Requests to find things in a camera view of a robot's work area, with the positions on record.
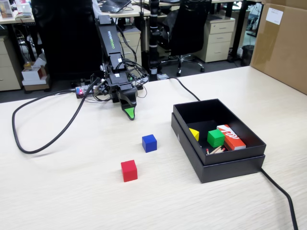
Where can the framed picture box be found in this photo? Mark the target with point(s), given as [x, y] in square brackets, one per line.
[6, 9]

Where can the small white open carton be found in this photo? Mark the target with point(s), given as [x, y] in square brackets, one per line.
[30, 74]

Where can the black cardboard box tray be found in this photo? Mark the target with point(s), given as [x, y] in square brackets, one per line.
[216, 110]

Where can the flat book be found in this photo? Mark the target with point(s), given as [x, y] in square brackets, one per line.
[24, 17]

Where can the robot controller board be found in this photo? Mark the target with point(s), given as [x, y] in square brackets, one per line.
[80, 92]

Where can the black laptop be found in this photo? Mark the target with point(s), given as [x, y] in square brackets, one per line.
[115, 6]

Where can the wide black office chair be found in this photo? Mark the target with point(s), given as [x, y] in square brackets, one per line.
[67, 43]

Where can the yellow wooden block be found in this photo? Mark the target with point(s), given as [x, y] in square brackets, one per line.
[195, 135]

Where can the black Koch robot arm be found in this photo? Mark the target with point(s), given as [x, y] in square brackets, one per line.
[110, 38]

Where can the red head wooden match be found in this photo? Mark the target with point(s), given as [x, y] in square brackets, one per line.
[216, 150]
[219, 151]

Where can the blue wooden cube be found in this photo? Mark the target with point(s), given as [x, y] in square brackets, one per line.
[149, 143]

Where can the beige drawer cabinet dark top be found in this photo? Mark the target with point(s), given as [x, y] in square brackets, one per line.
[216, 38]

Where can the black swivel chair chrome base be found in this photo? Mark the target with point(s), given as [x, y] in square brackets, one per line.
[189, 31]

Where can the light wooden office desk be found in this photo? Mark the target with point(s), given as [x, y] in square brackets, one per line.
[136, 10]

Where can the flat brown carton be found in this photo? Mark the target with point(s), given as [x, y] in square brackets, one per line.
[36, 87]

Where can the seated person white shirt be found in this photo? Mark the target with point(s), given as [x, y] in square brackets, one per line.
[96, 4]

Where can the small white desk box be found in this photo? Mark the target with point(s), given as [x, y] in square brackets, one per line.
[25, 8]

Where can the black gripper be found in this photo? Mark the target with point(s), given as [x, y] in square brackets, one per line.
[118, 82]

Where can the black pole white bands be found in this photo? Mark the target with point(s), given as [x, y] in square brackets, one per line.
[153, 43]

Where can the black trash bin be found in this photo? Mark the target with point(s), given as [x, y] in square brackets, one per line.
[247, 56]

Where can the desk with black legs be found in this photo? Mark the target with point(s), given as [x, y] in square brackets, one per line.
[239, 28]

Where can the red wooden cube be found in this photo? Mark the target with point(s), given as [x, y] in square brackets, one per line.
[129, 171]

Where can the black open box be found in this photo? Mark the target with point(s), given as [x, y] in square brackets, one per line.
[227, 171]

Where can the orange and white matchbox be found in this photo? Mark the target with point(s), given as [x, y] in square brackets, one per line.
[232, 140]

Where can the green wooden cube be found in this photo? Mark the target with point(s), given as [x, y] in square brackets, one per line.
[216, 139]

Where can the large brown cardboard box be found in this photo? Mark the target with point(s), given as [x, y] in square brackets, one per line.
[280, 48]

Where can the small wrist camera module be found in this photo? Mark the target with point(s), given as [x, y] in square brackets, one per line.
[102, 89]

